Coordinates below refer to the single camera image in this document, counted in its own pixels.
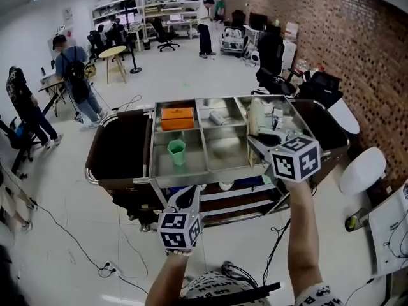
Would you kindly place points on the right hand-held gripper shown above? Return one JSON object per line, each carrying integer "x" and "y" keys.
{"x": 296, "y": 161}

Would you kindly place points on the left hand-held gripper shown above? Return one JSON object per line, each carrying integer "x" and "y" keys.
{"x": 178, "y": 231}

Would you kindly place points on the steel cart with brown bags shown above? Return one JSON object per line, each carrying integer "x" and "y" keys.
{"x": 127, "y": 151}

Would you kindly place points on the person's right forearm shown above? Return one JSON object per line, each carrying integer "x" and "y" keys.
{"x": 303, "y": 234}

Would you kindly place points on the person's left forearm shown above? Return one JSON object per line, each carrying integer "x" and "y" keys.
{"x": 167, "y": 279}

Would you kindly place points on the small clear packet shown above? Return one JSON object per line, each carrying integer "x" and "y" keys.
{"x": 278, "y": 119}

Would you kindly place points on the white oval seat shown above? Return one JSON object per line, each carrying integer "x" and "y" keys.
{"x": 345, "y": 116}
{"x": 361, "y": 171}

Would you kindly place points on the white bowl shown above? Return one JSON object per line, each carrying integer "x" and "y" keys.
{"x": 227, "y": 185}

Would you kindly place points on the person's white printed shirt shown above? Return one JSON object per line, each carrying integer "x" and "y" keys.
{"x": 216, "y": 288}

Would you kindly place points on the white power strip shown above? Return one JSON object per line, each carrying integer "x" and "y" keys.
{"x": 113, "y": 267}

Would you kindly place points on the green hexagonal cup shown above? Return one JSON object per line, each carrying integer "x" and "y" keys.
{"x": 176, "y": 153}

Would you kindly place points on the black office chair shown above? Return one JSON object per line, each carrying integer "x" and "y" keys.
{"x": 271, "y": 59}
{"x": 322, "y": 86}
{"x": 164, "y": 35}
{"x": 16, "y": 139}
{"x": 95, "y": 43}

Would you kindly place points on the clear cup with yellow ball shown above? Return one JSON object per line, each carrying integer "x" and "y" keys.
{"x": 356, "y": 220}

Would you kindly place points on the small white packet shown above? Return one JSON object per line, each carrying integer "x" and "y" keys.
{"x": 218, "y": 118}

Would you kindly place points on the white cabinet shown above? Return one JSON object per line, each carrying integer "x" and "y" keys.
{"x": 289, "y": 54}

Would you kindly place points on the small white round fan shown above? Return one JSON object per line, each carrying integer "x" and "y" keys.
{"x": 255, "y": 56}

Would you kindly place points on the orange box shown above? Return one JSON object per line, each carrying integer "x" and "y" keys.
{"x": 177, "y": 119}

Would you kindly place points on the black monitor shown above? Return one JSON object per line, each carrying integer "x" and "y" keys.
{"x": 257, "y": 21}

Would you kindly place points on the black backpack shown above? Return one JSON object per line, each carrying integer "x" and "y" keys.
{"x": 77, "y": 78}

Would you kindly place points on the black pole stand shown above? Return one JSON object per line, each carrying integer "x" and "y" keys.
{"x": 134, "y": 49}

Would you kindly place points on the open laptop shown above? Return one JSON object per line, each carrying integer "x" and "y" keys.
{"x": 176, "y": 18}

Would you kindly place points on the round yellow wooden table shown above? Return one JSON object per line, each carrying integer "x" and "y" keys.
{"x": 113, "y": 52}

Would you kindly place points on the folding table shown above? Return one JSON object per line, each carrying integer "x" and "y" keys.
{"x": 51, "y": 83}

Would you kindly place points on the white shelving unit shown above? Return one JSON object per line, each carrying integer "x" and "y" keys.
{"x": 153, "y": 8}

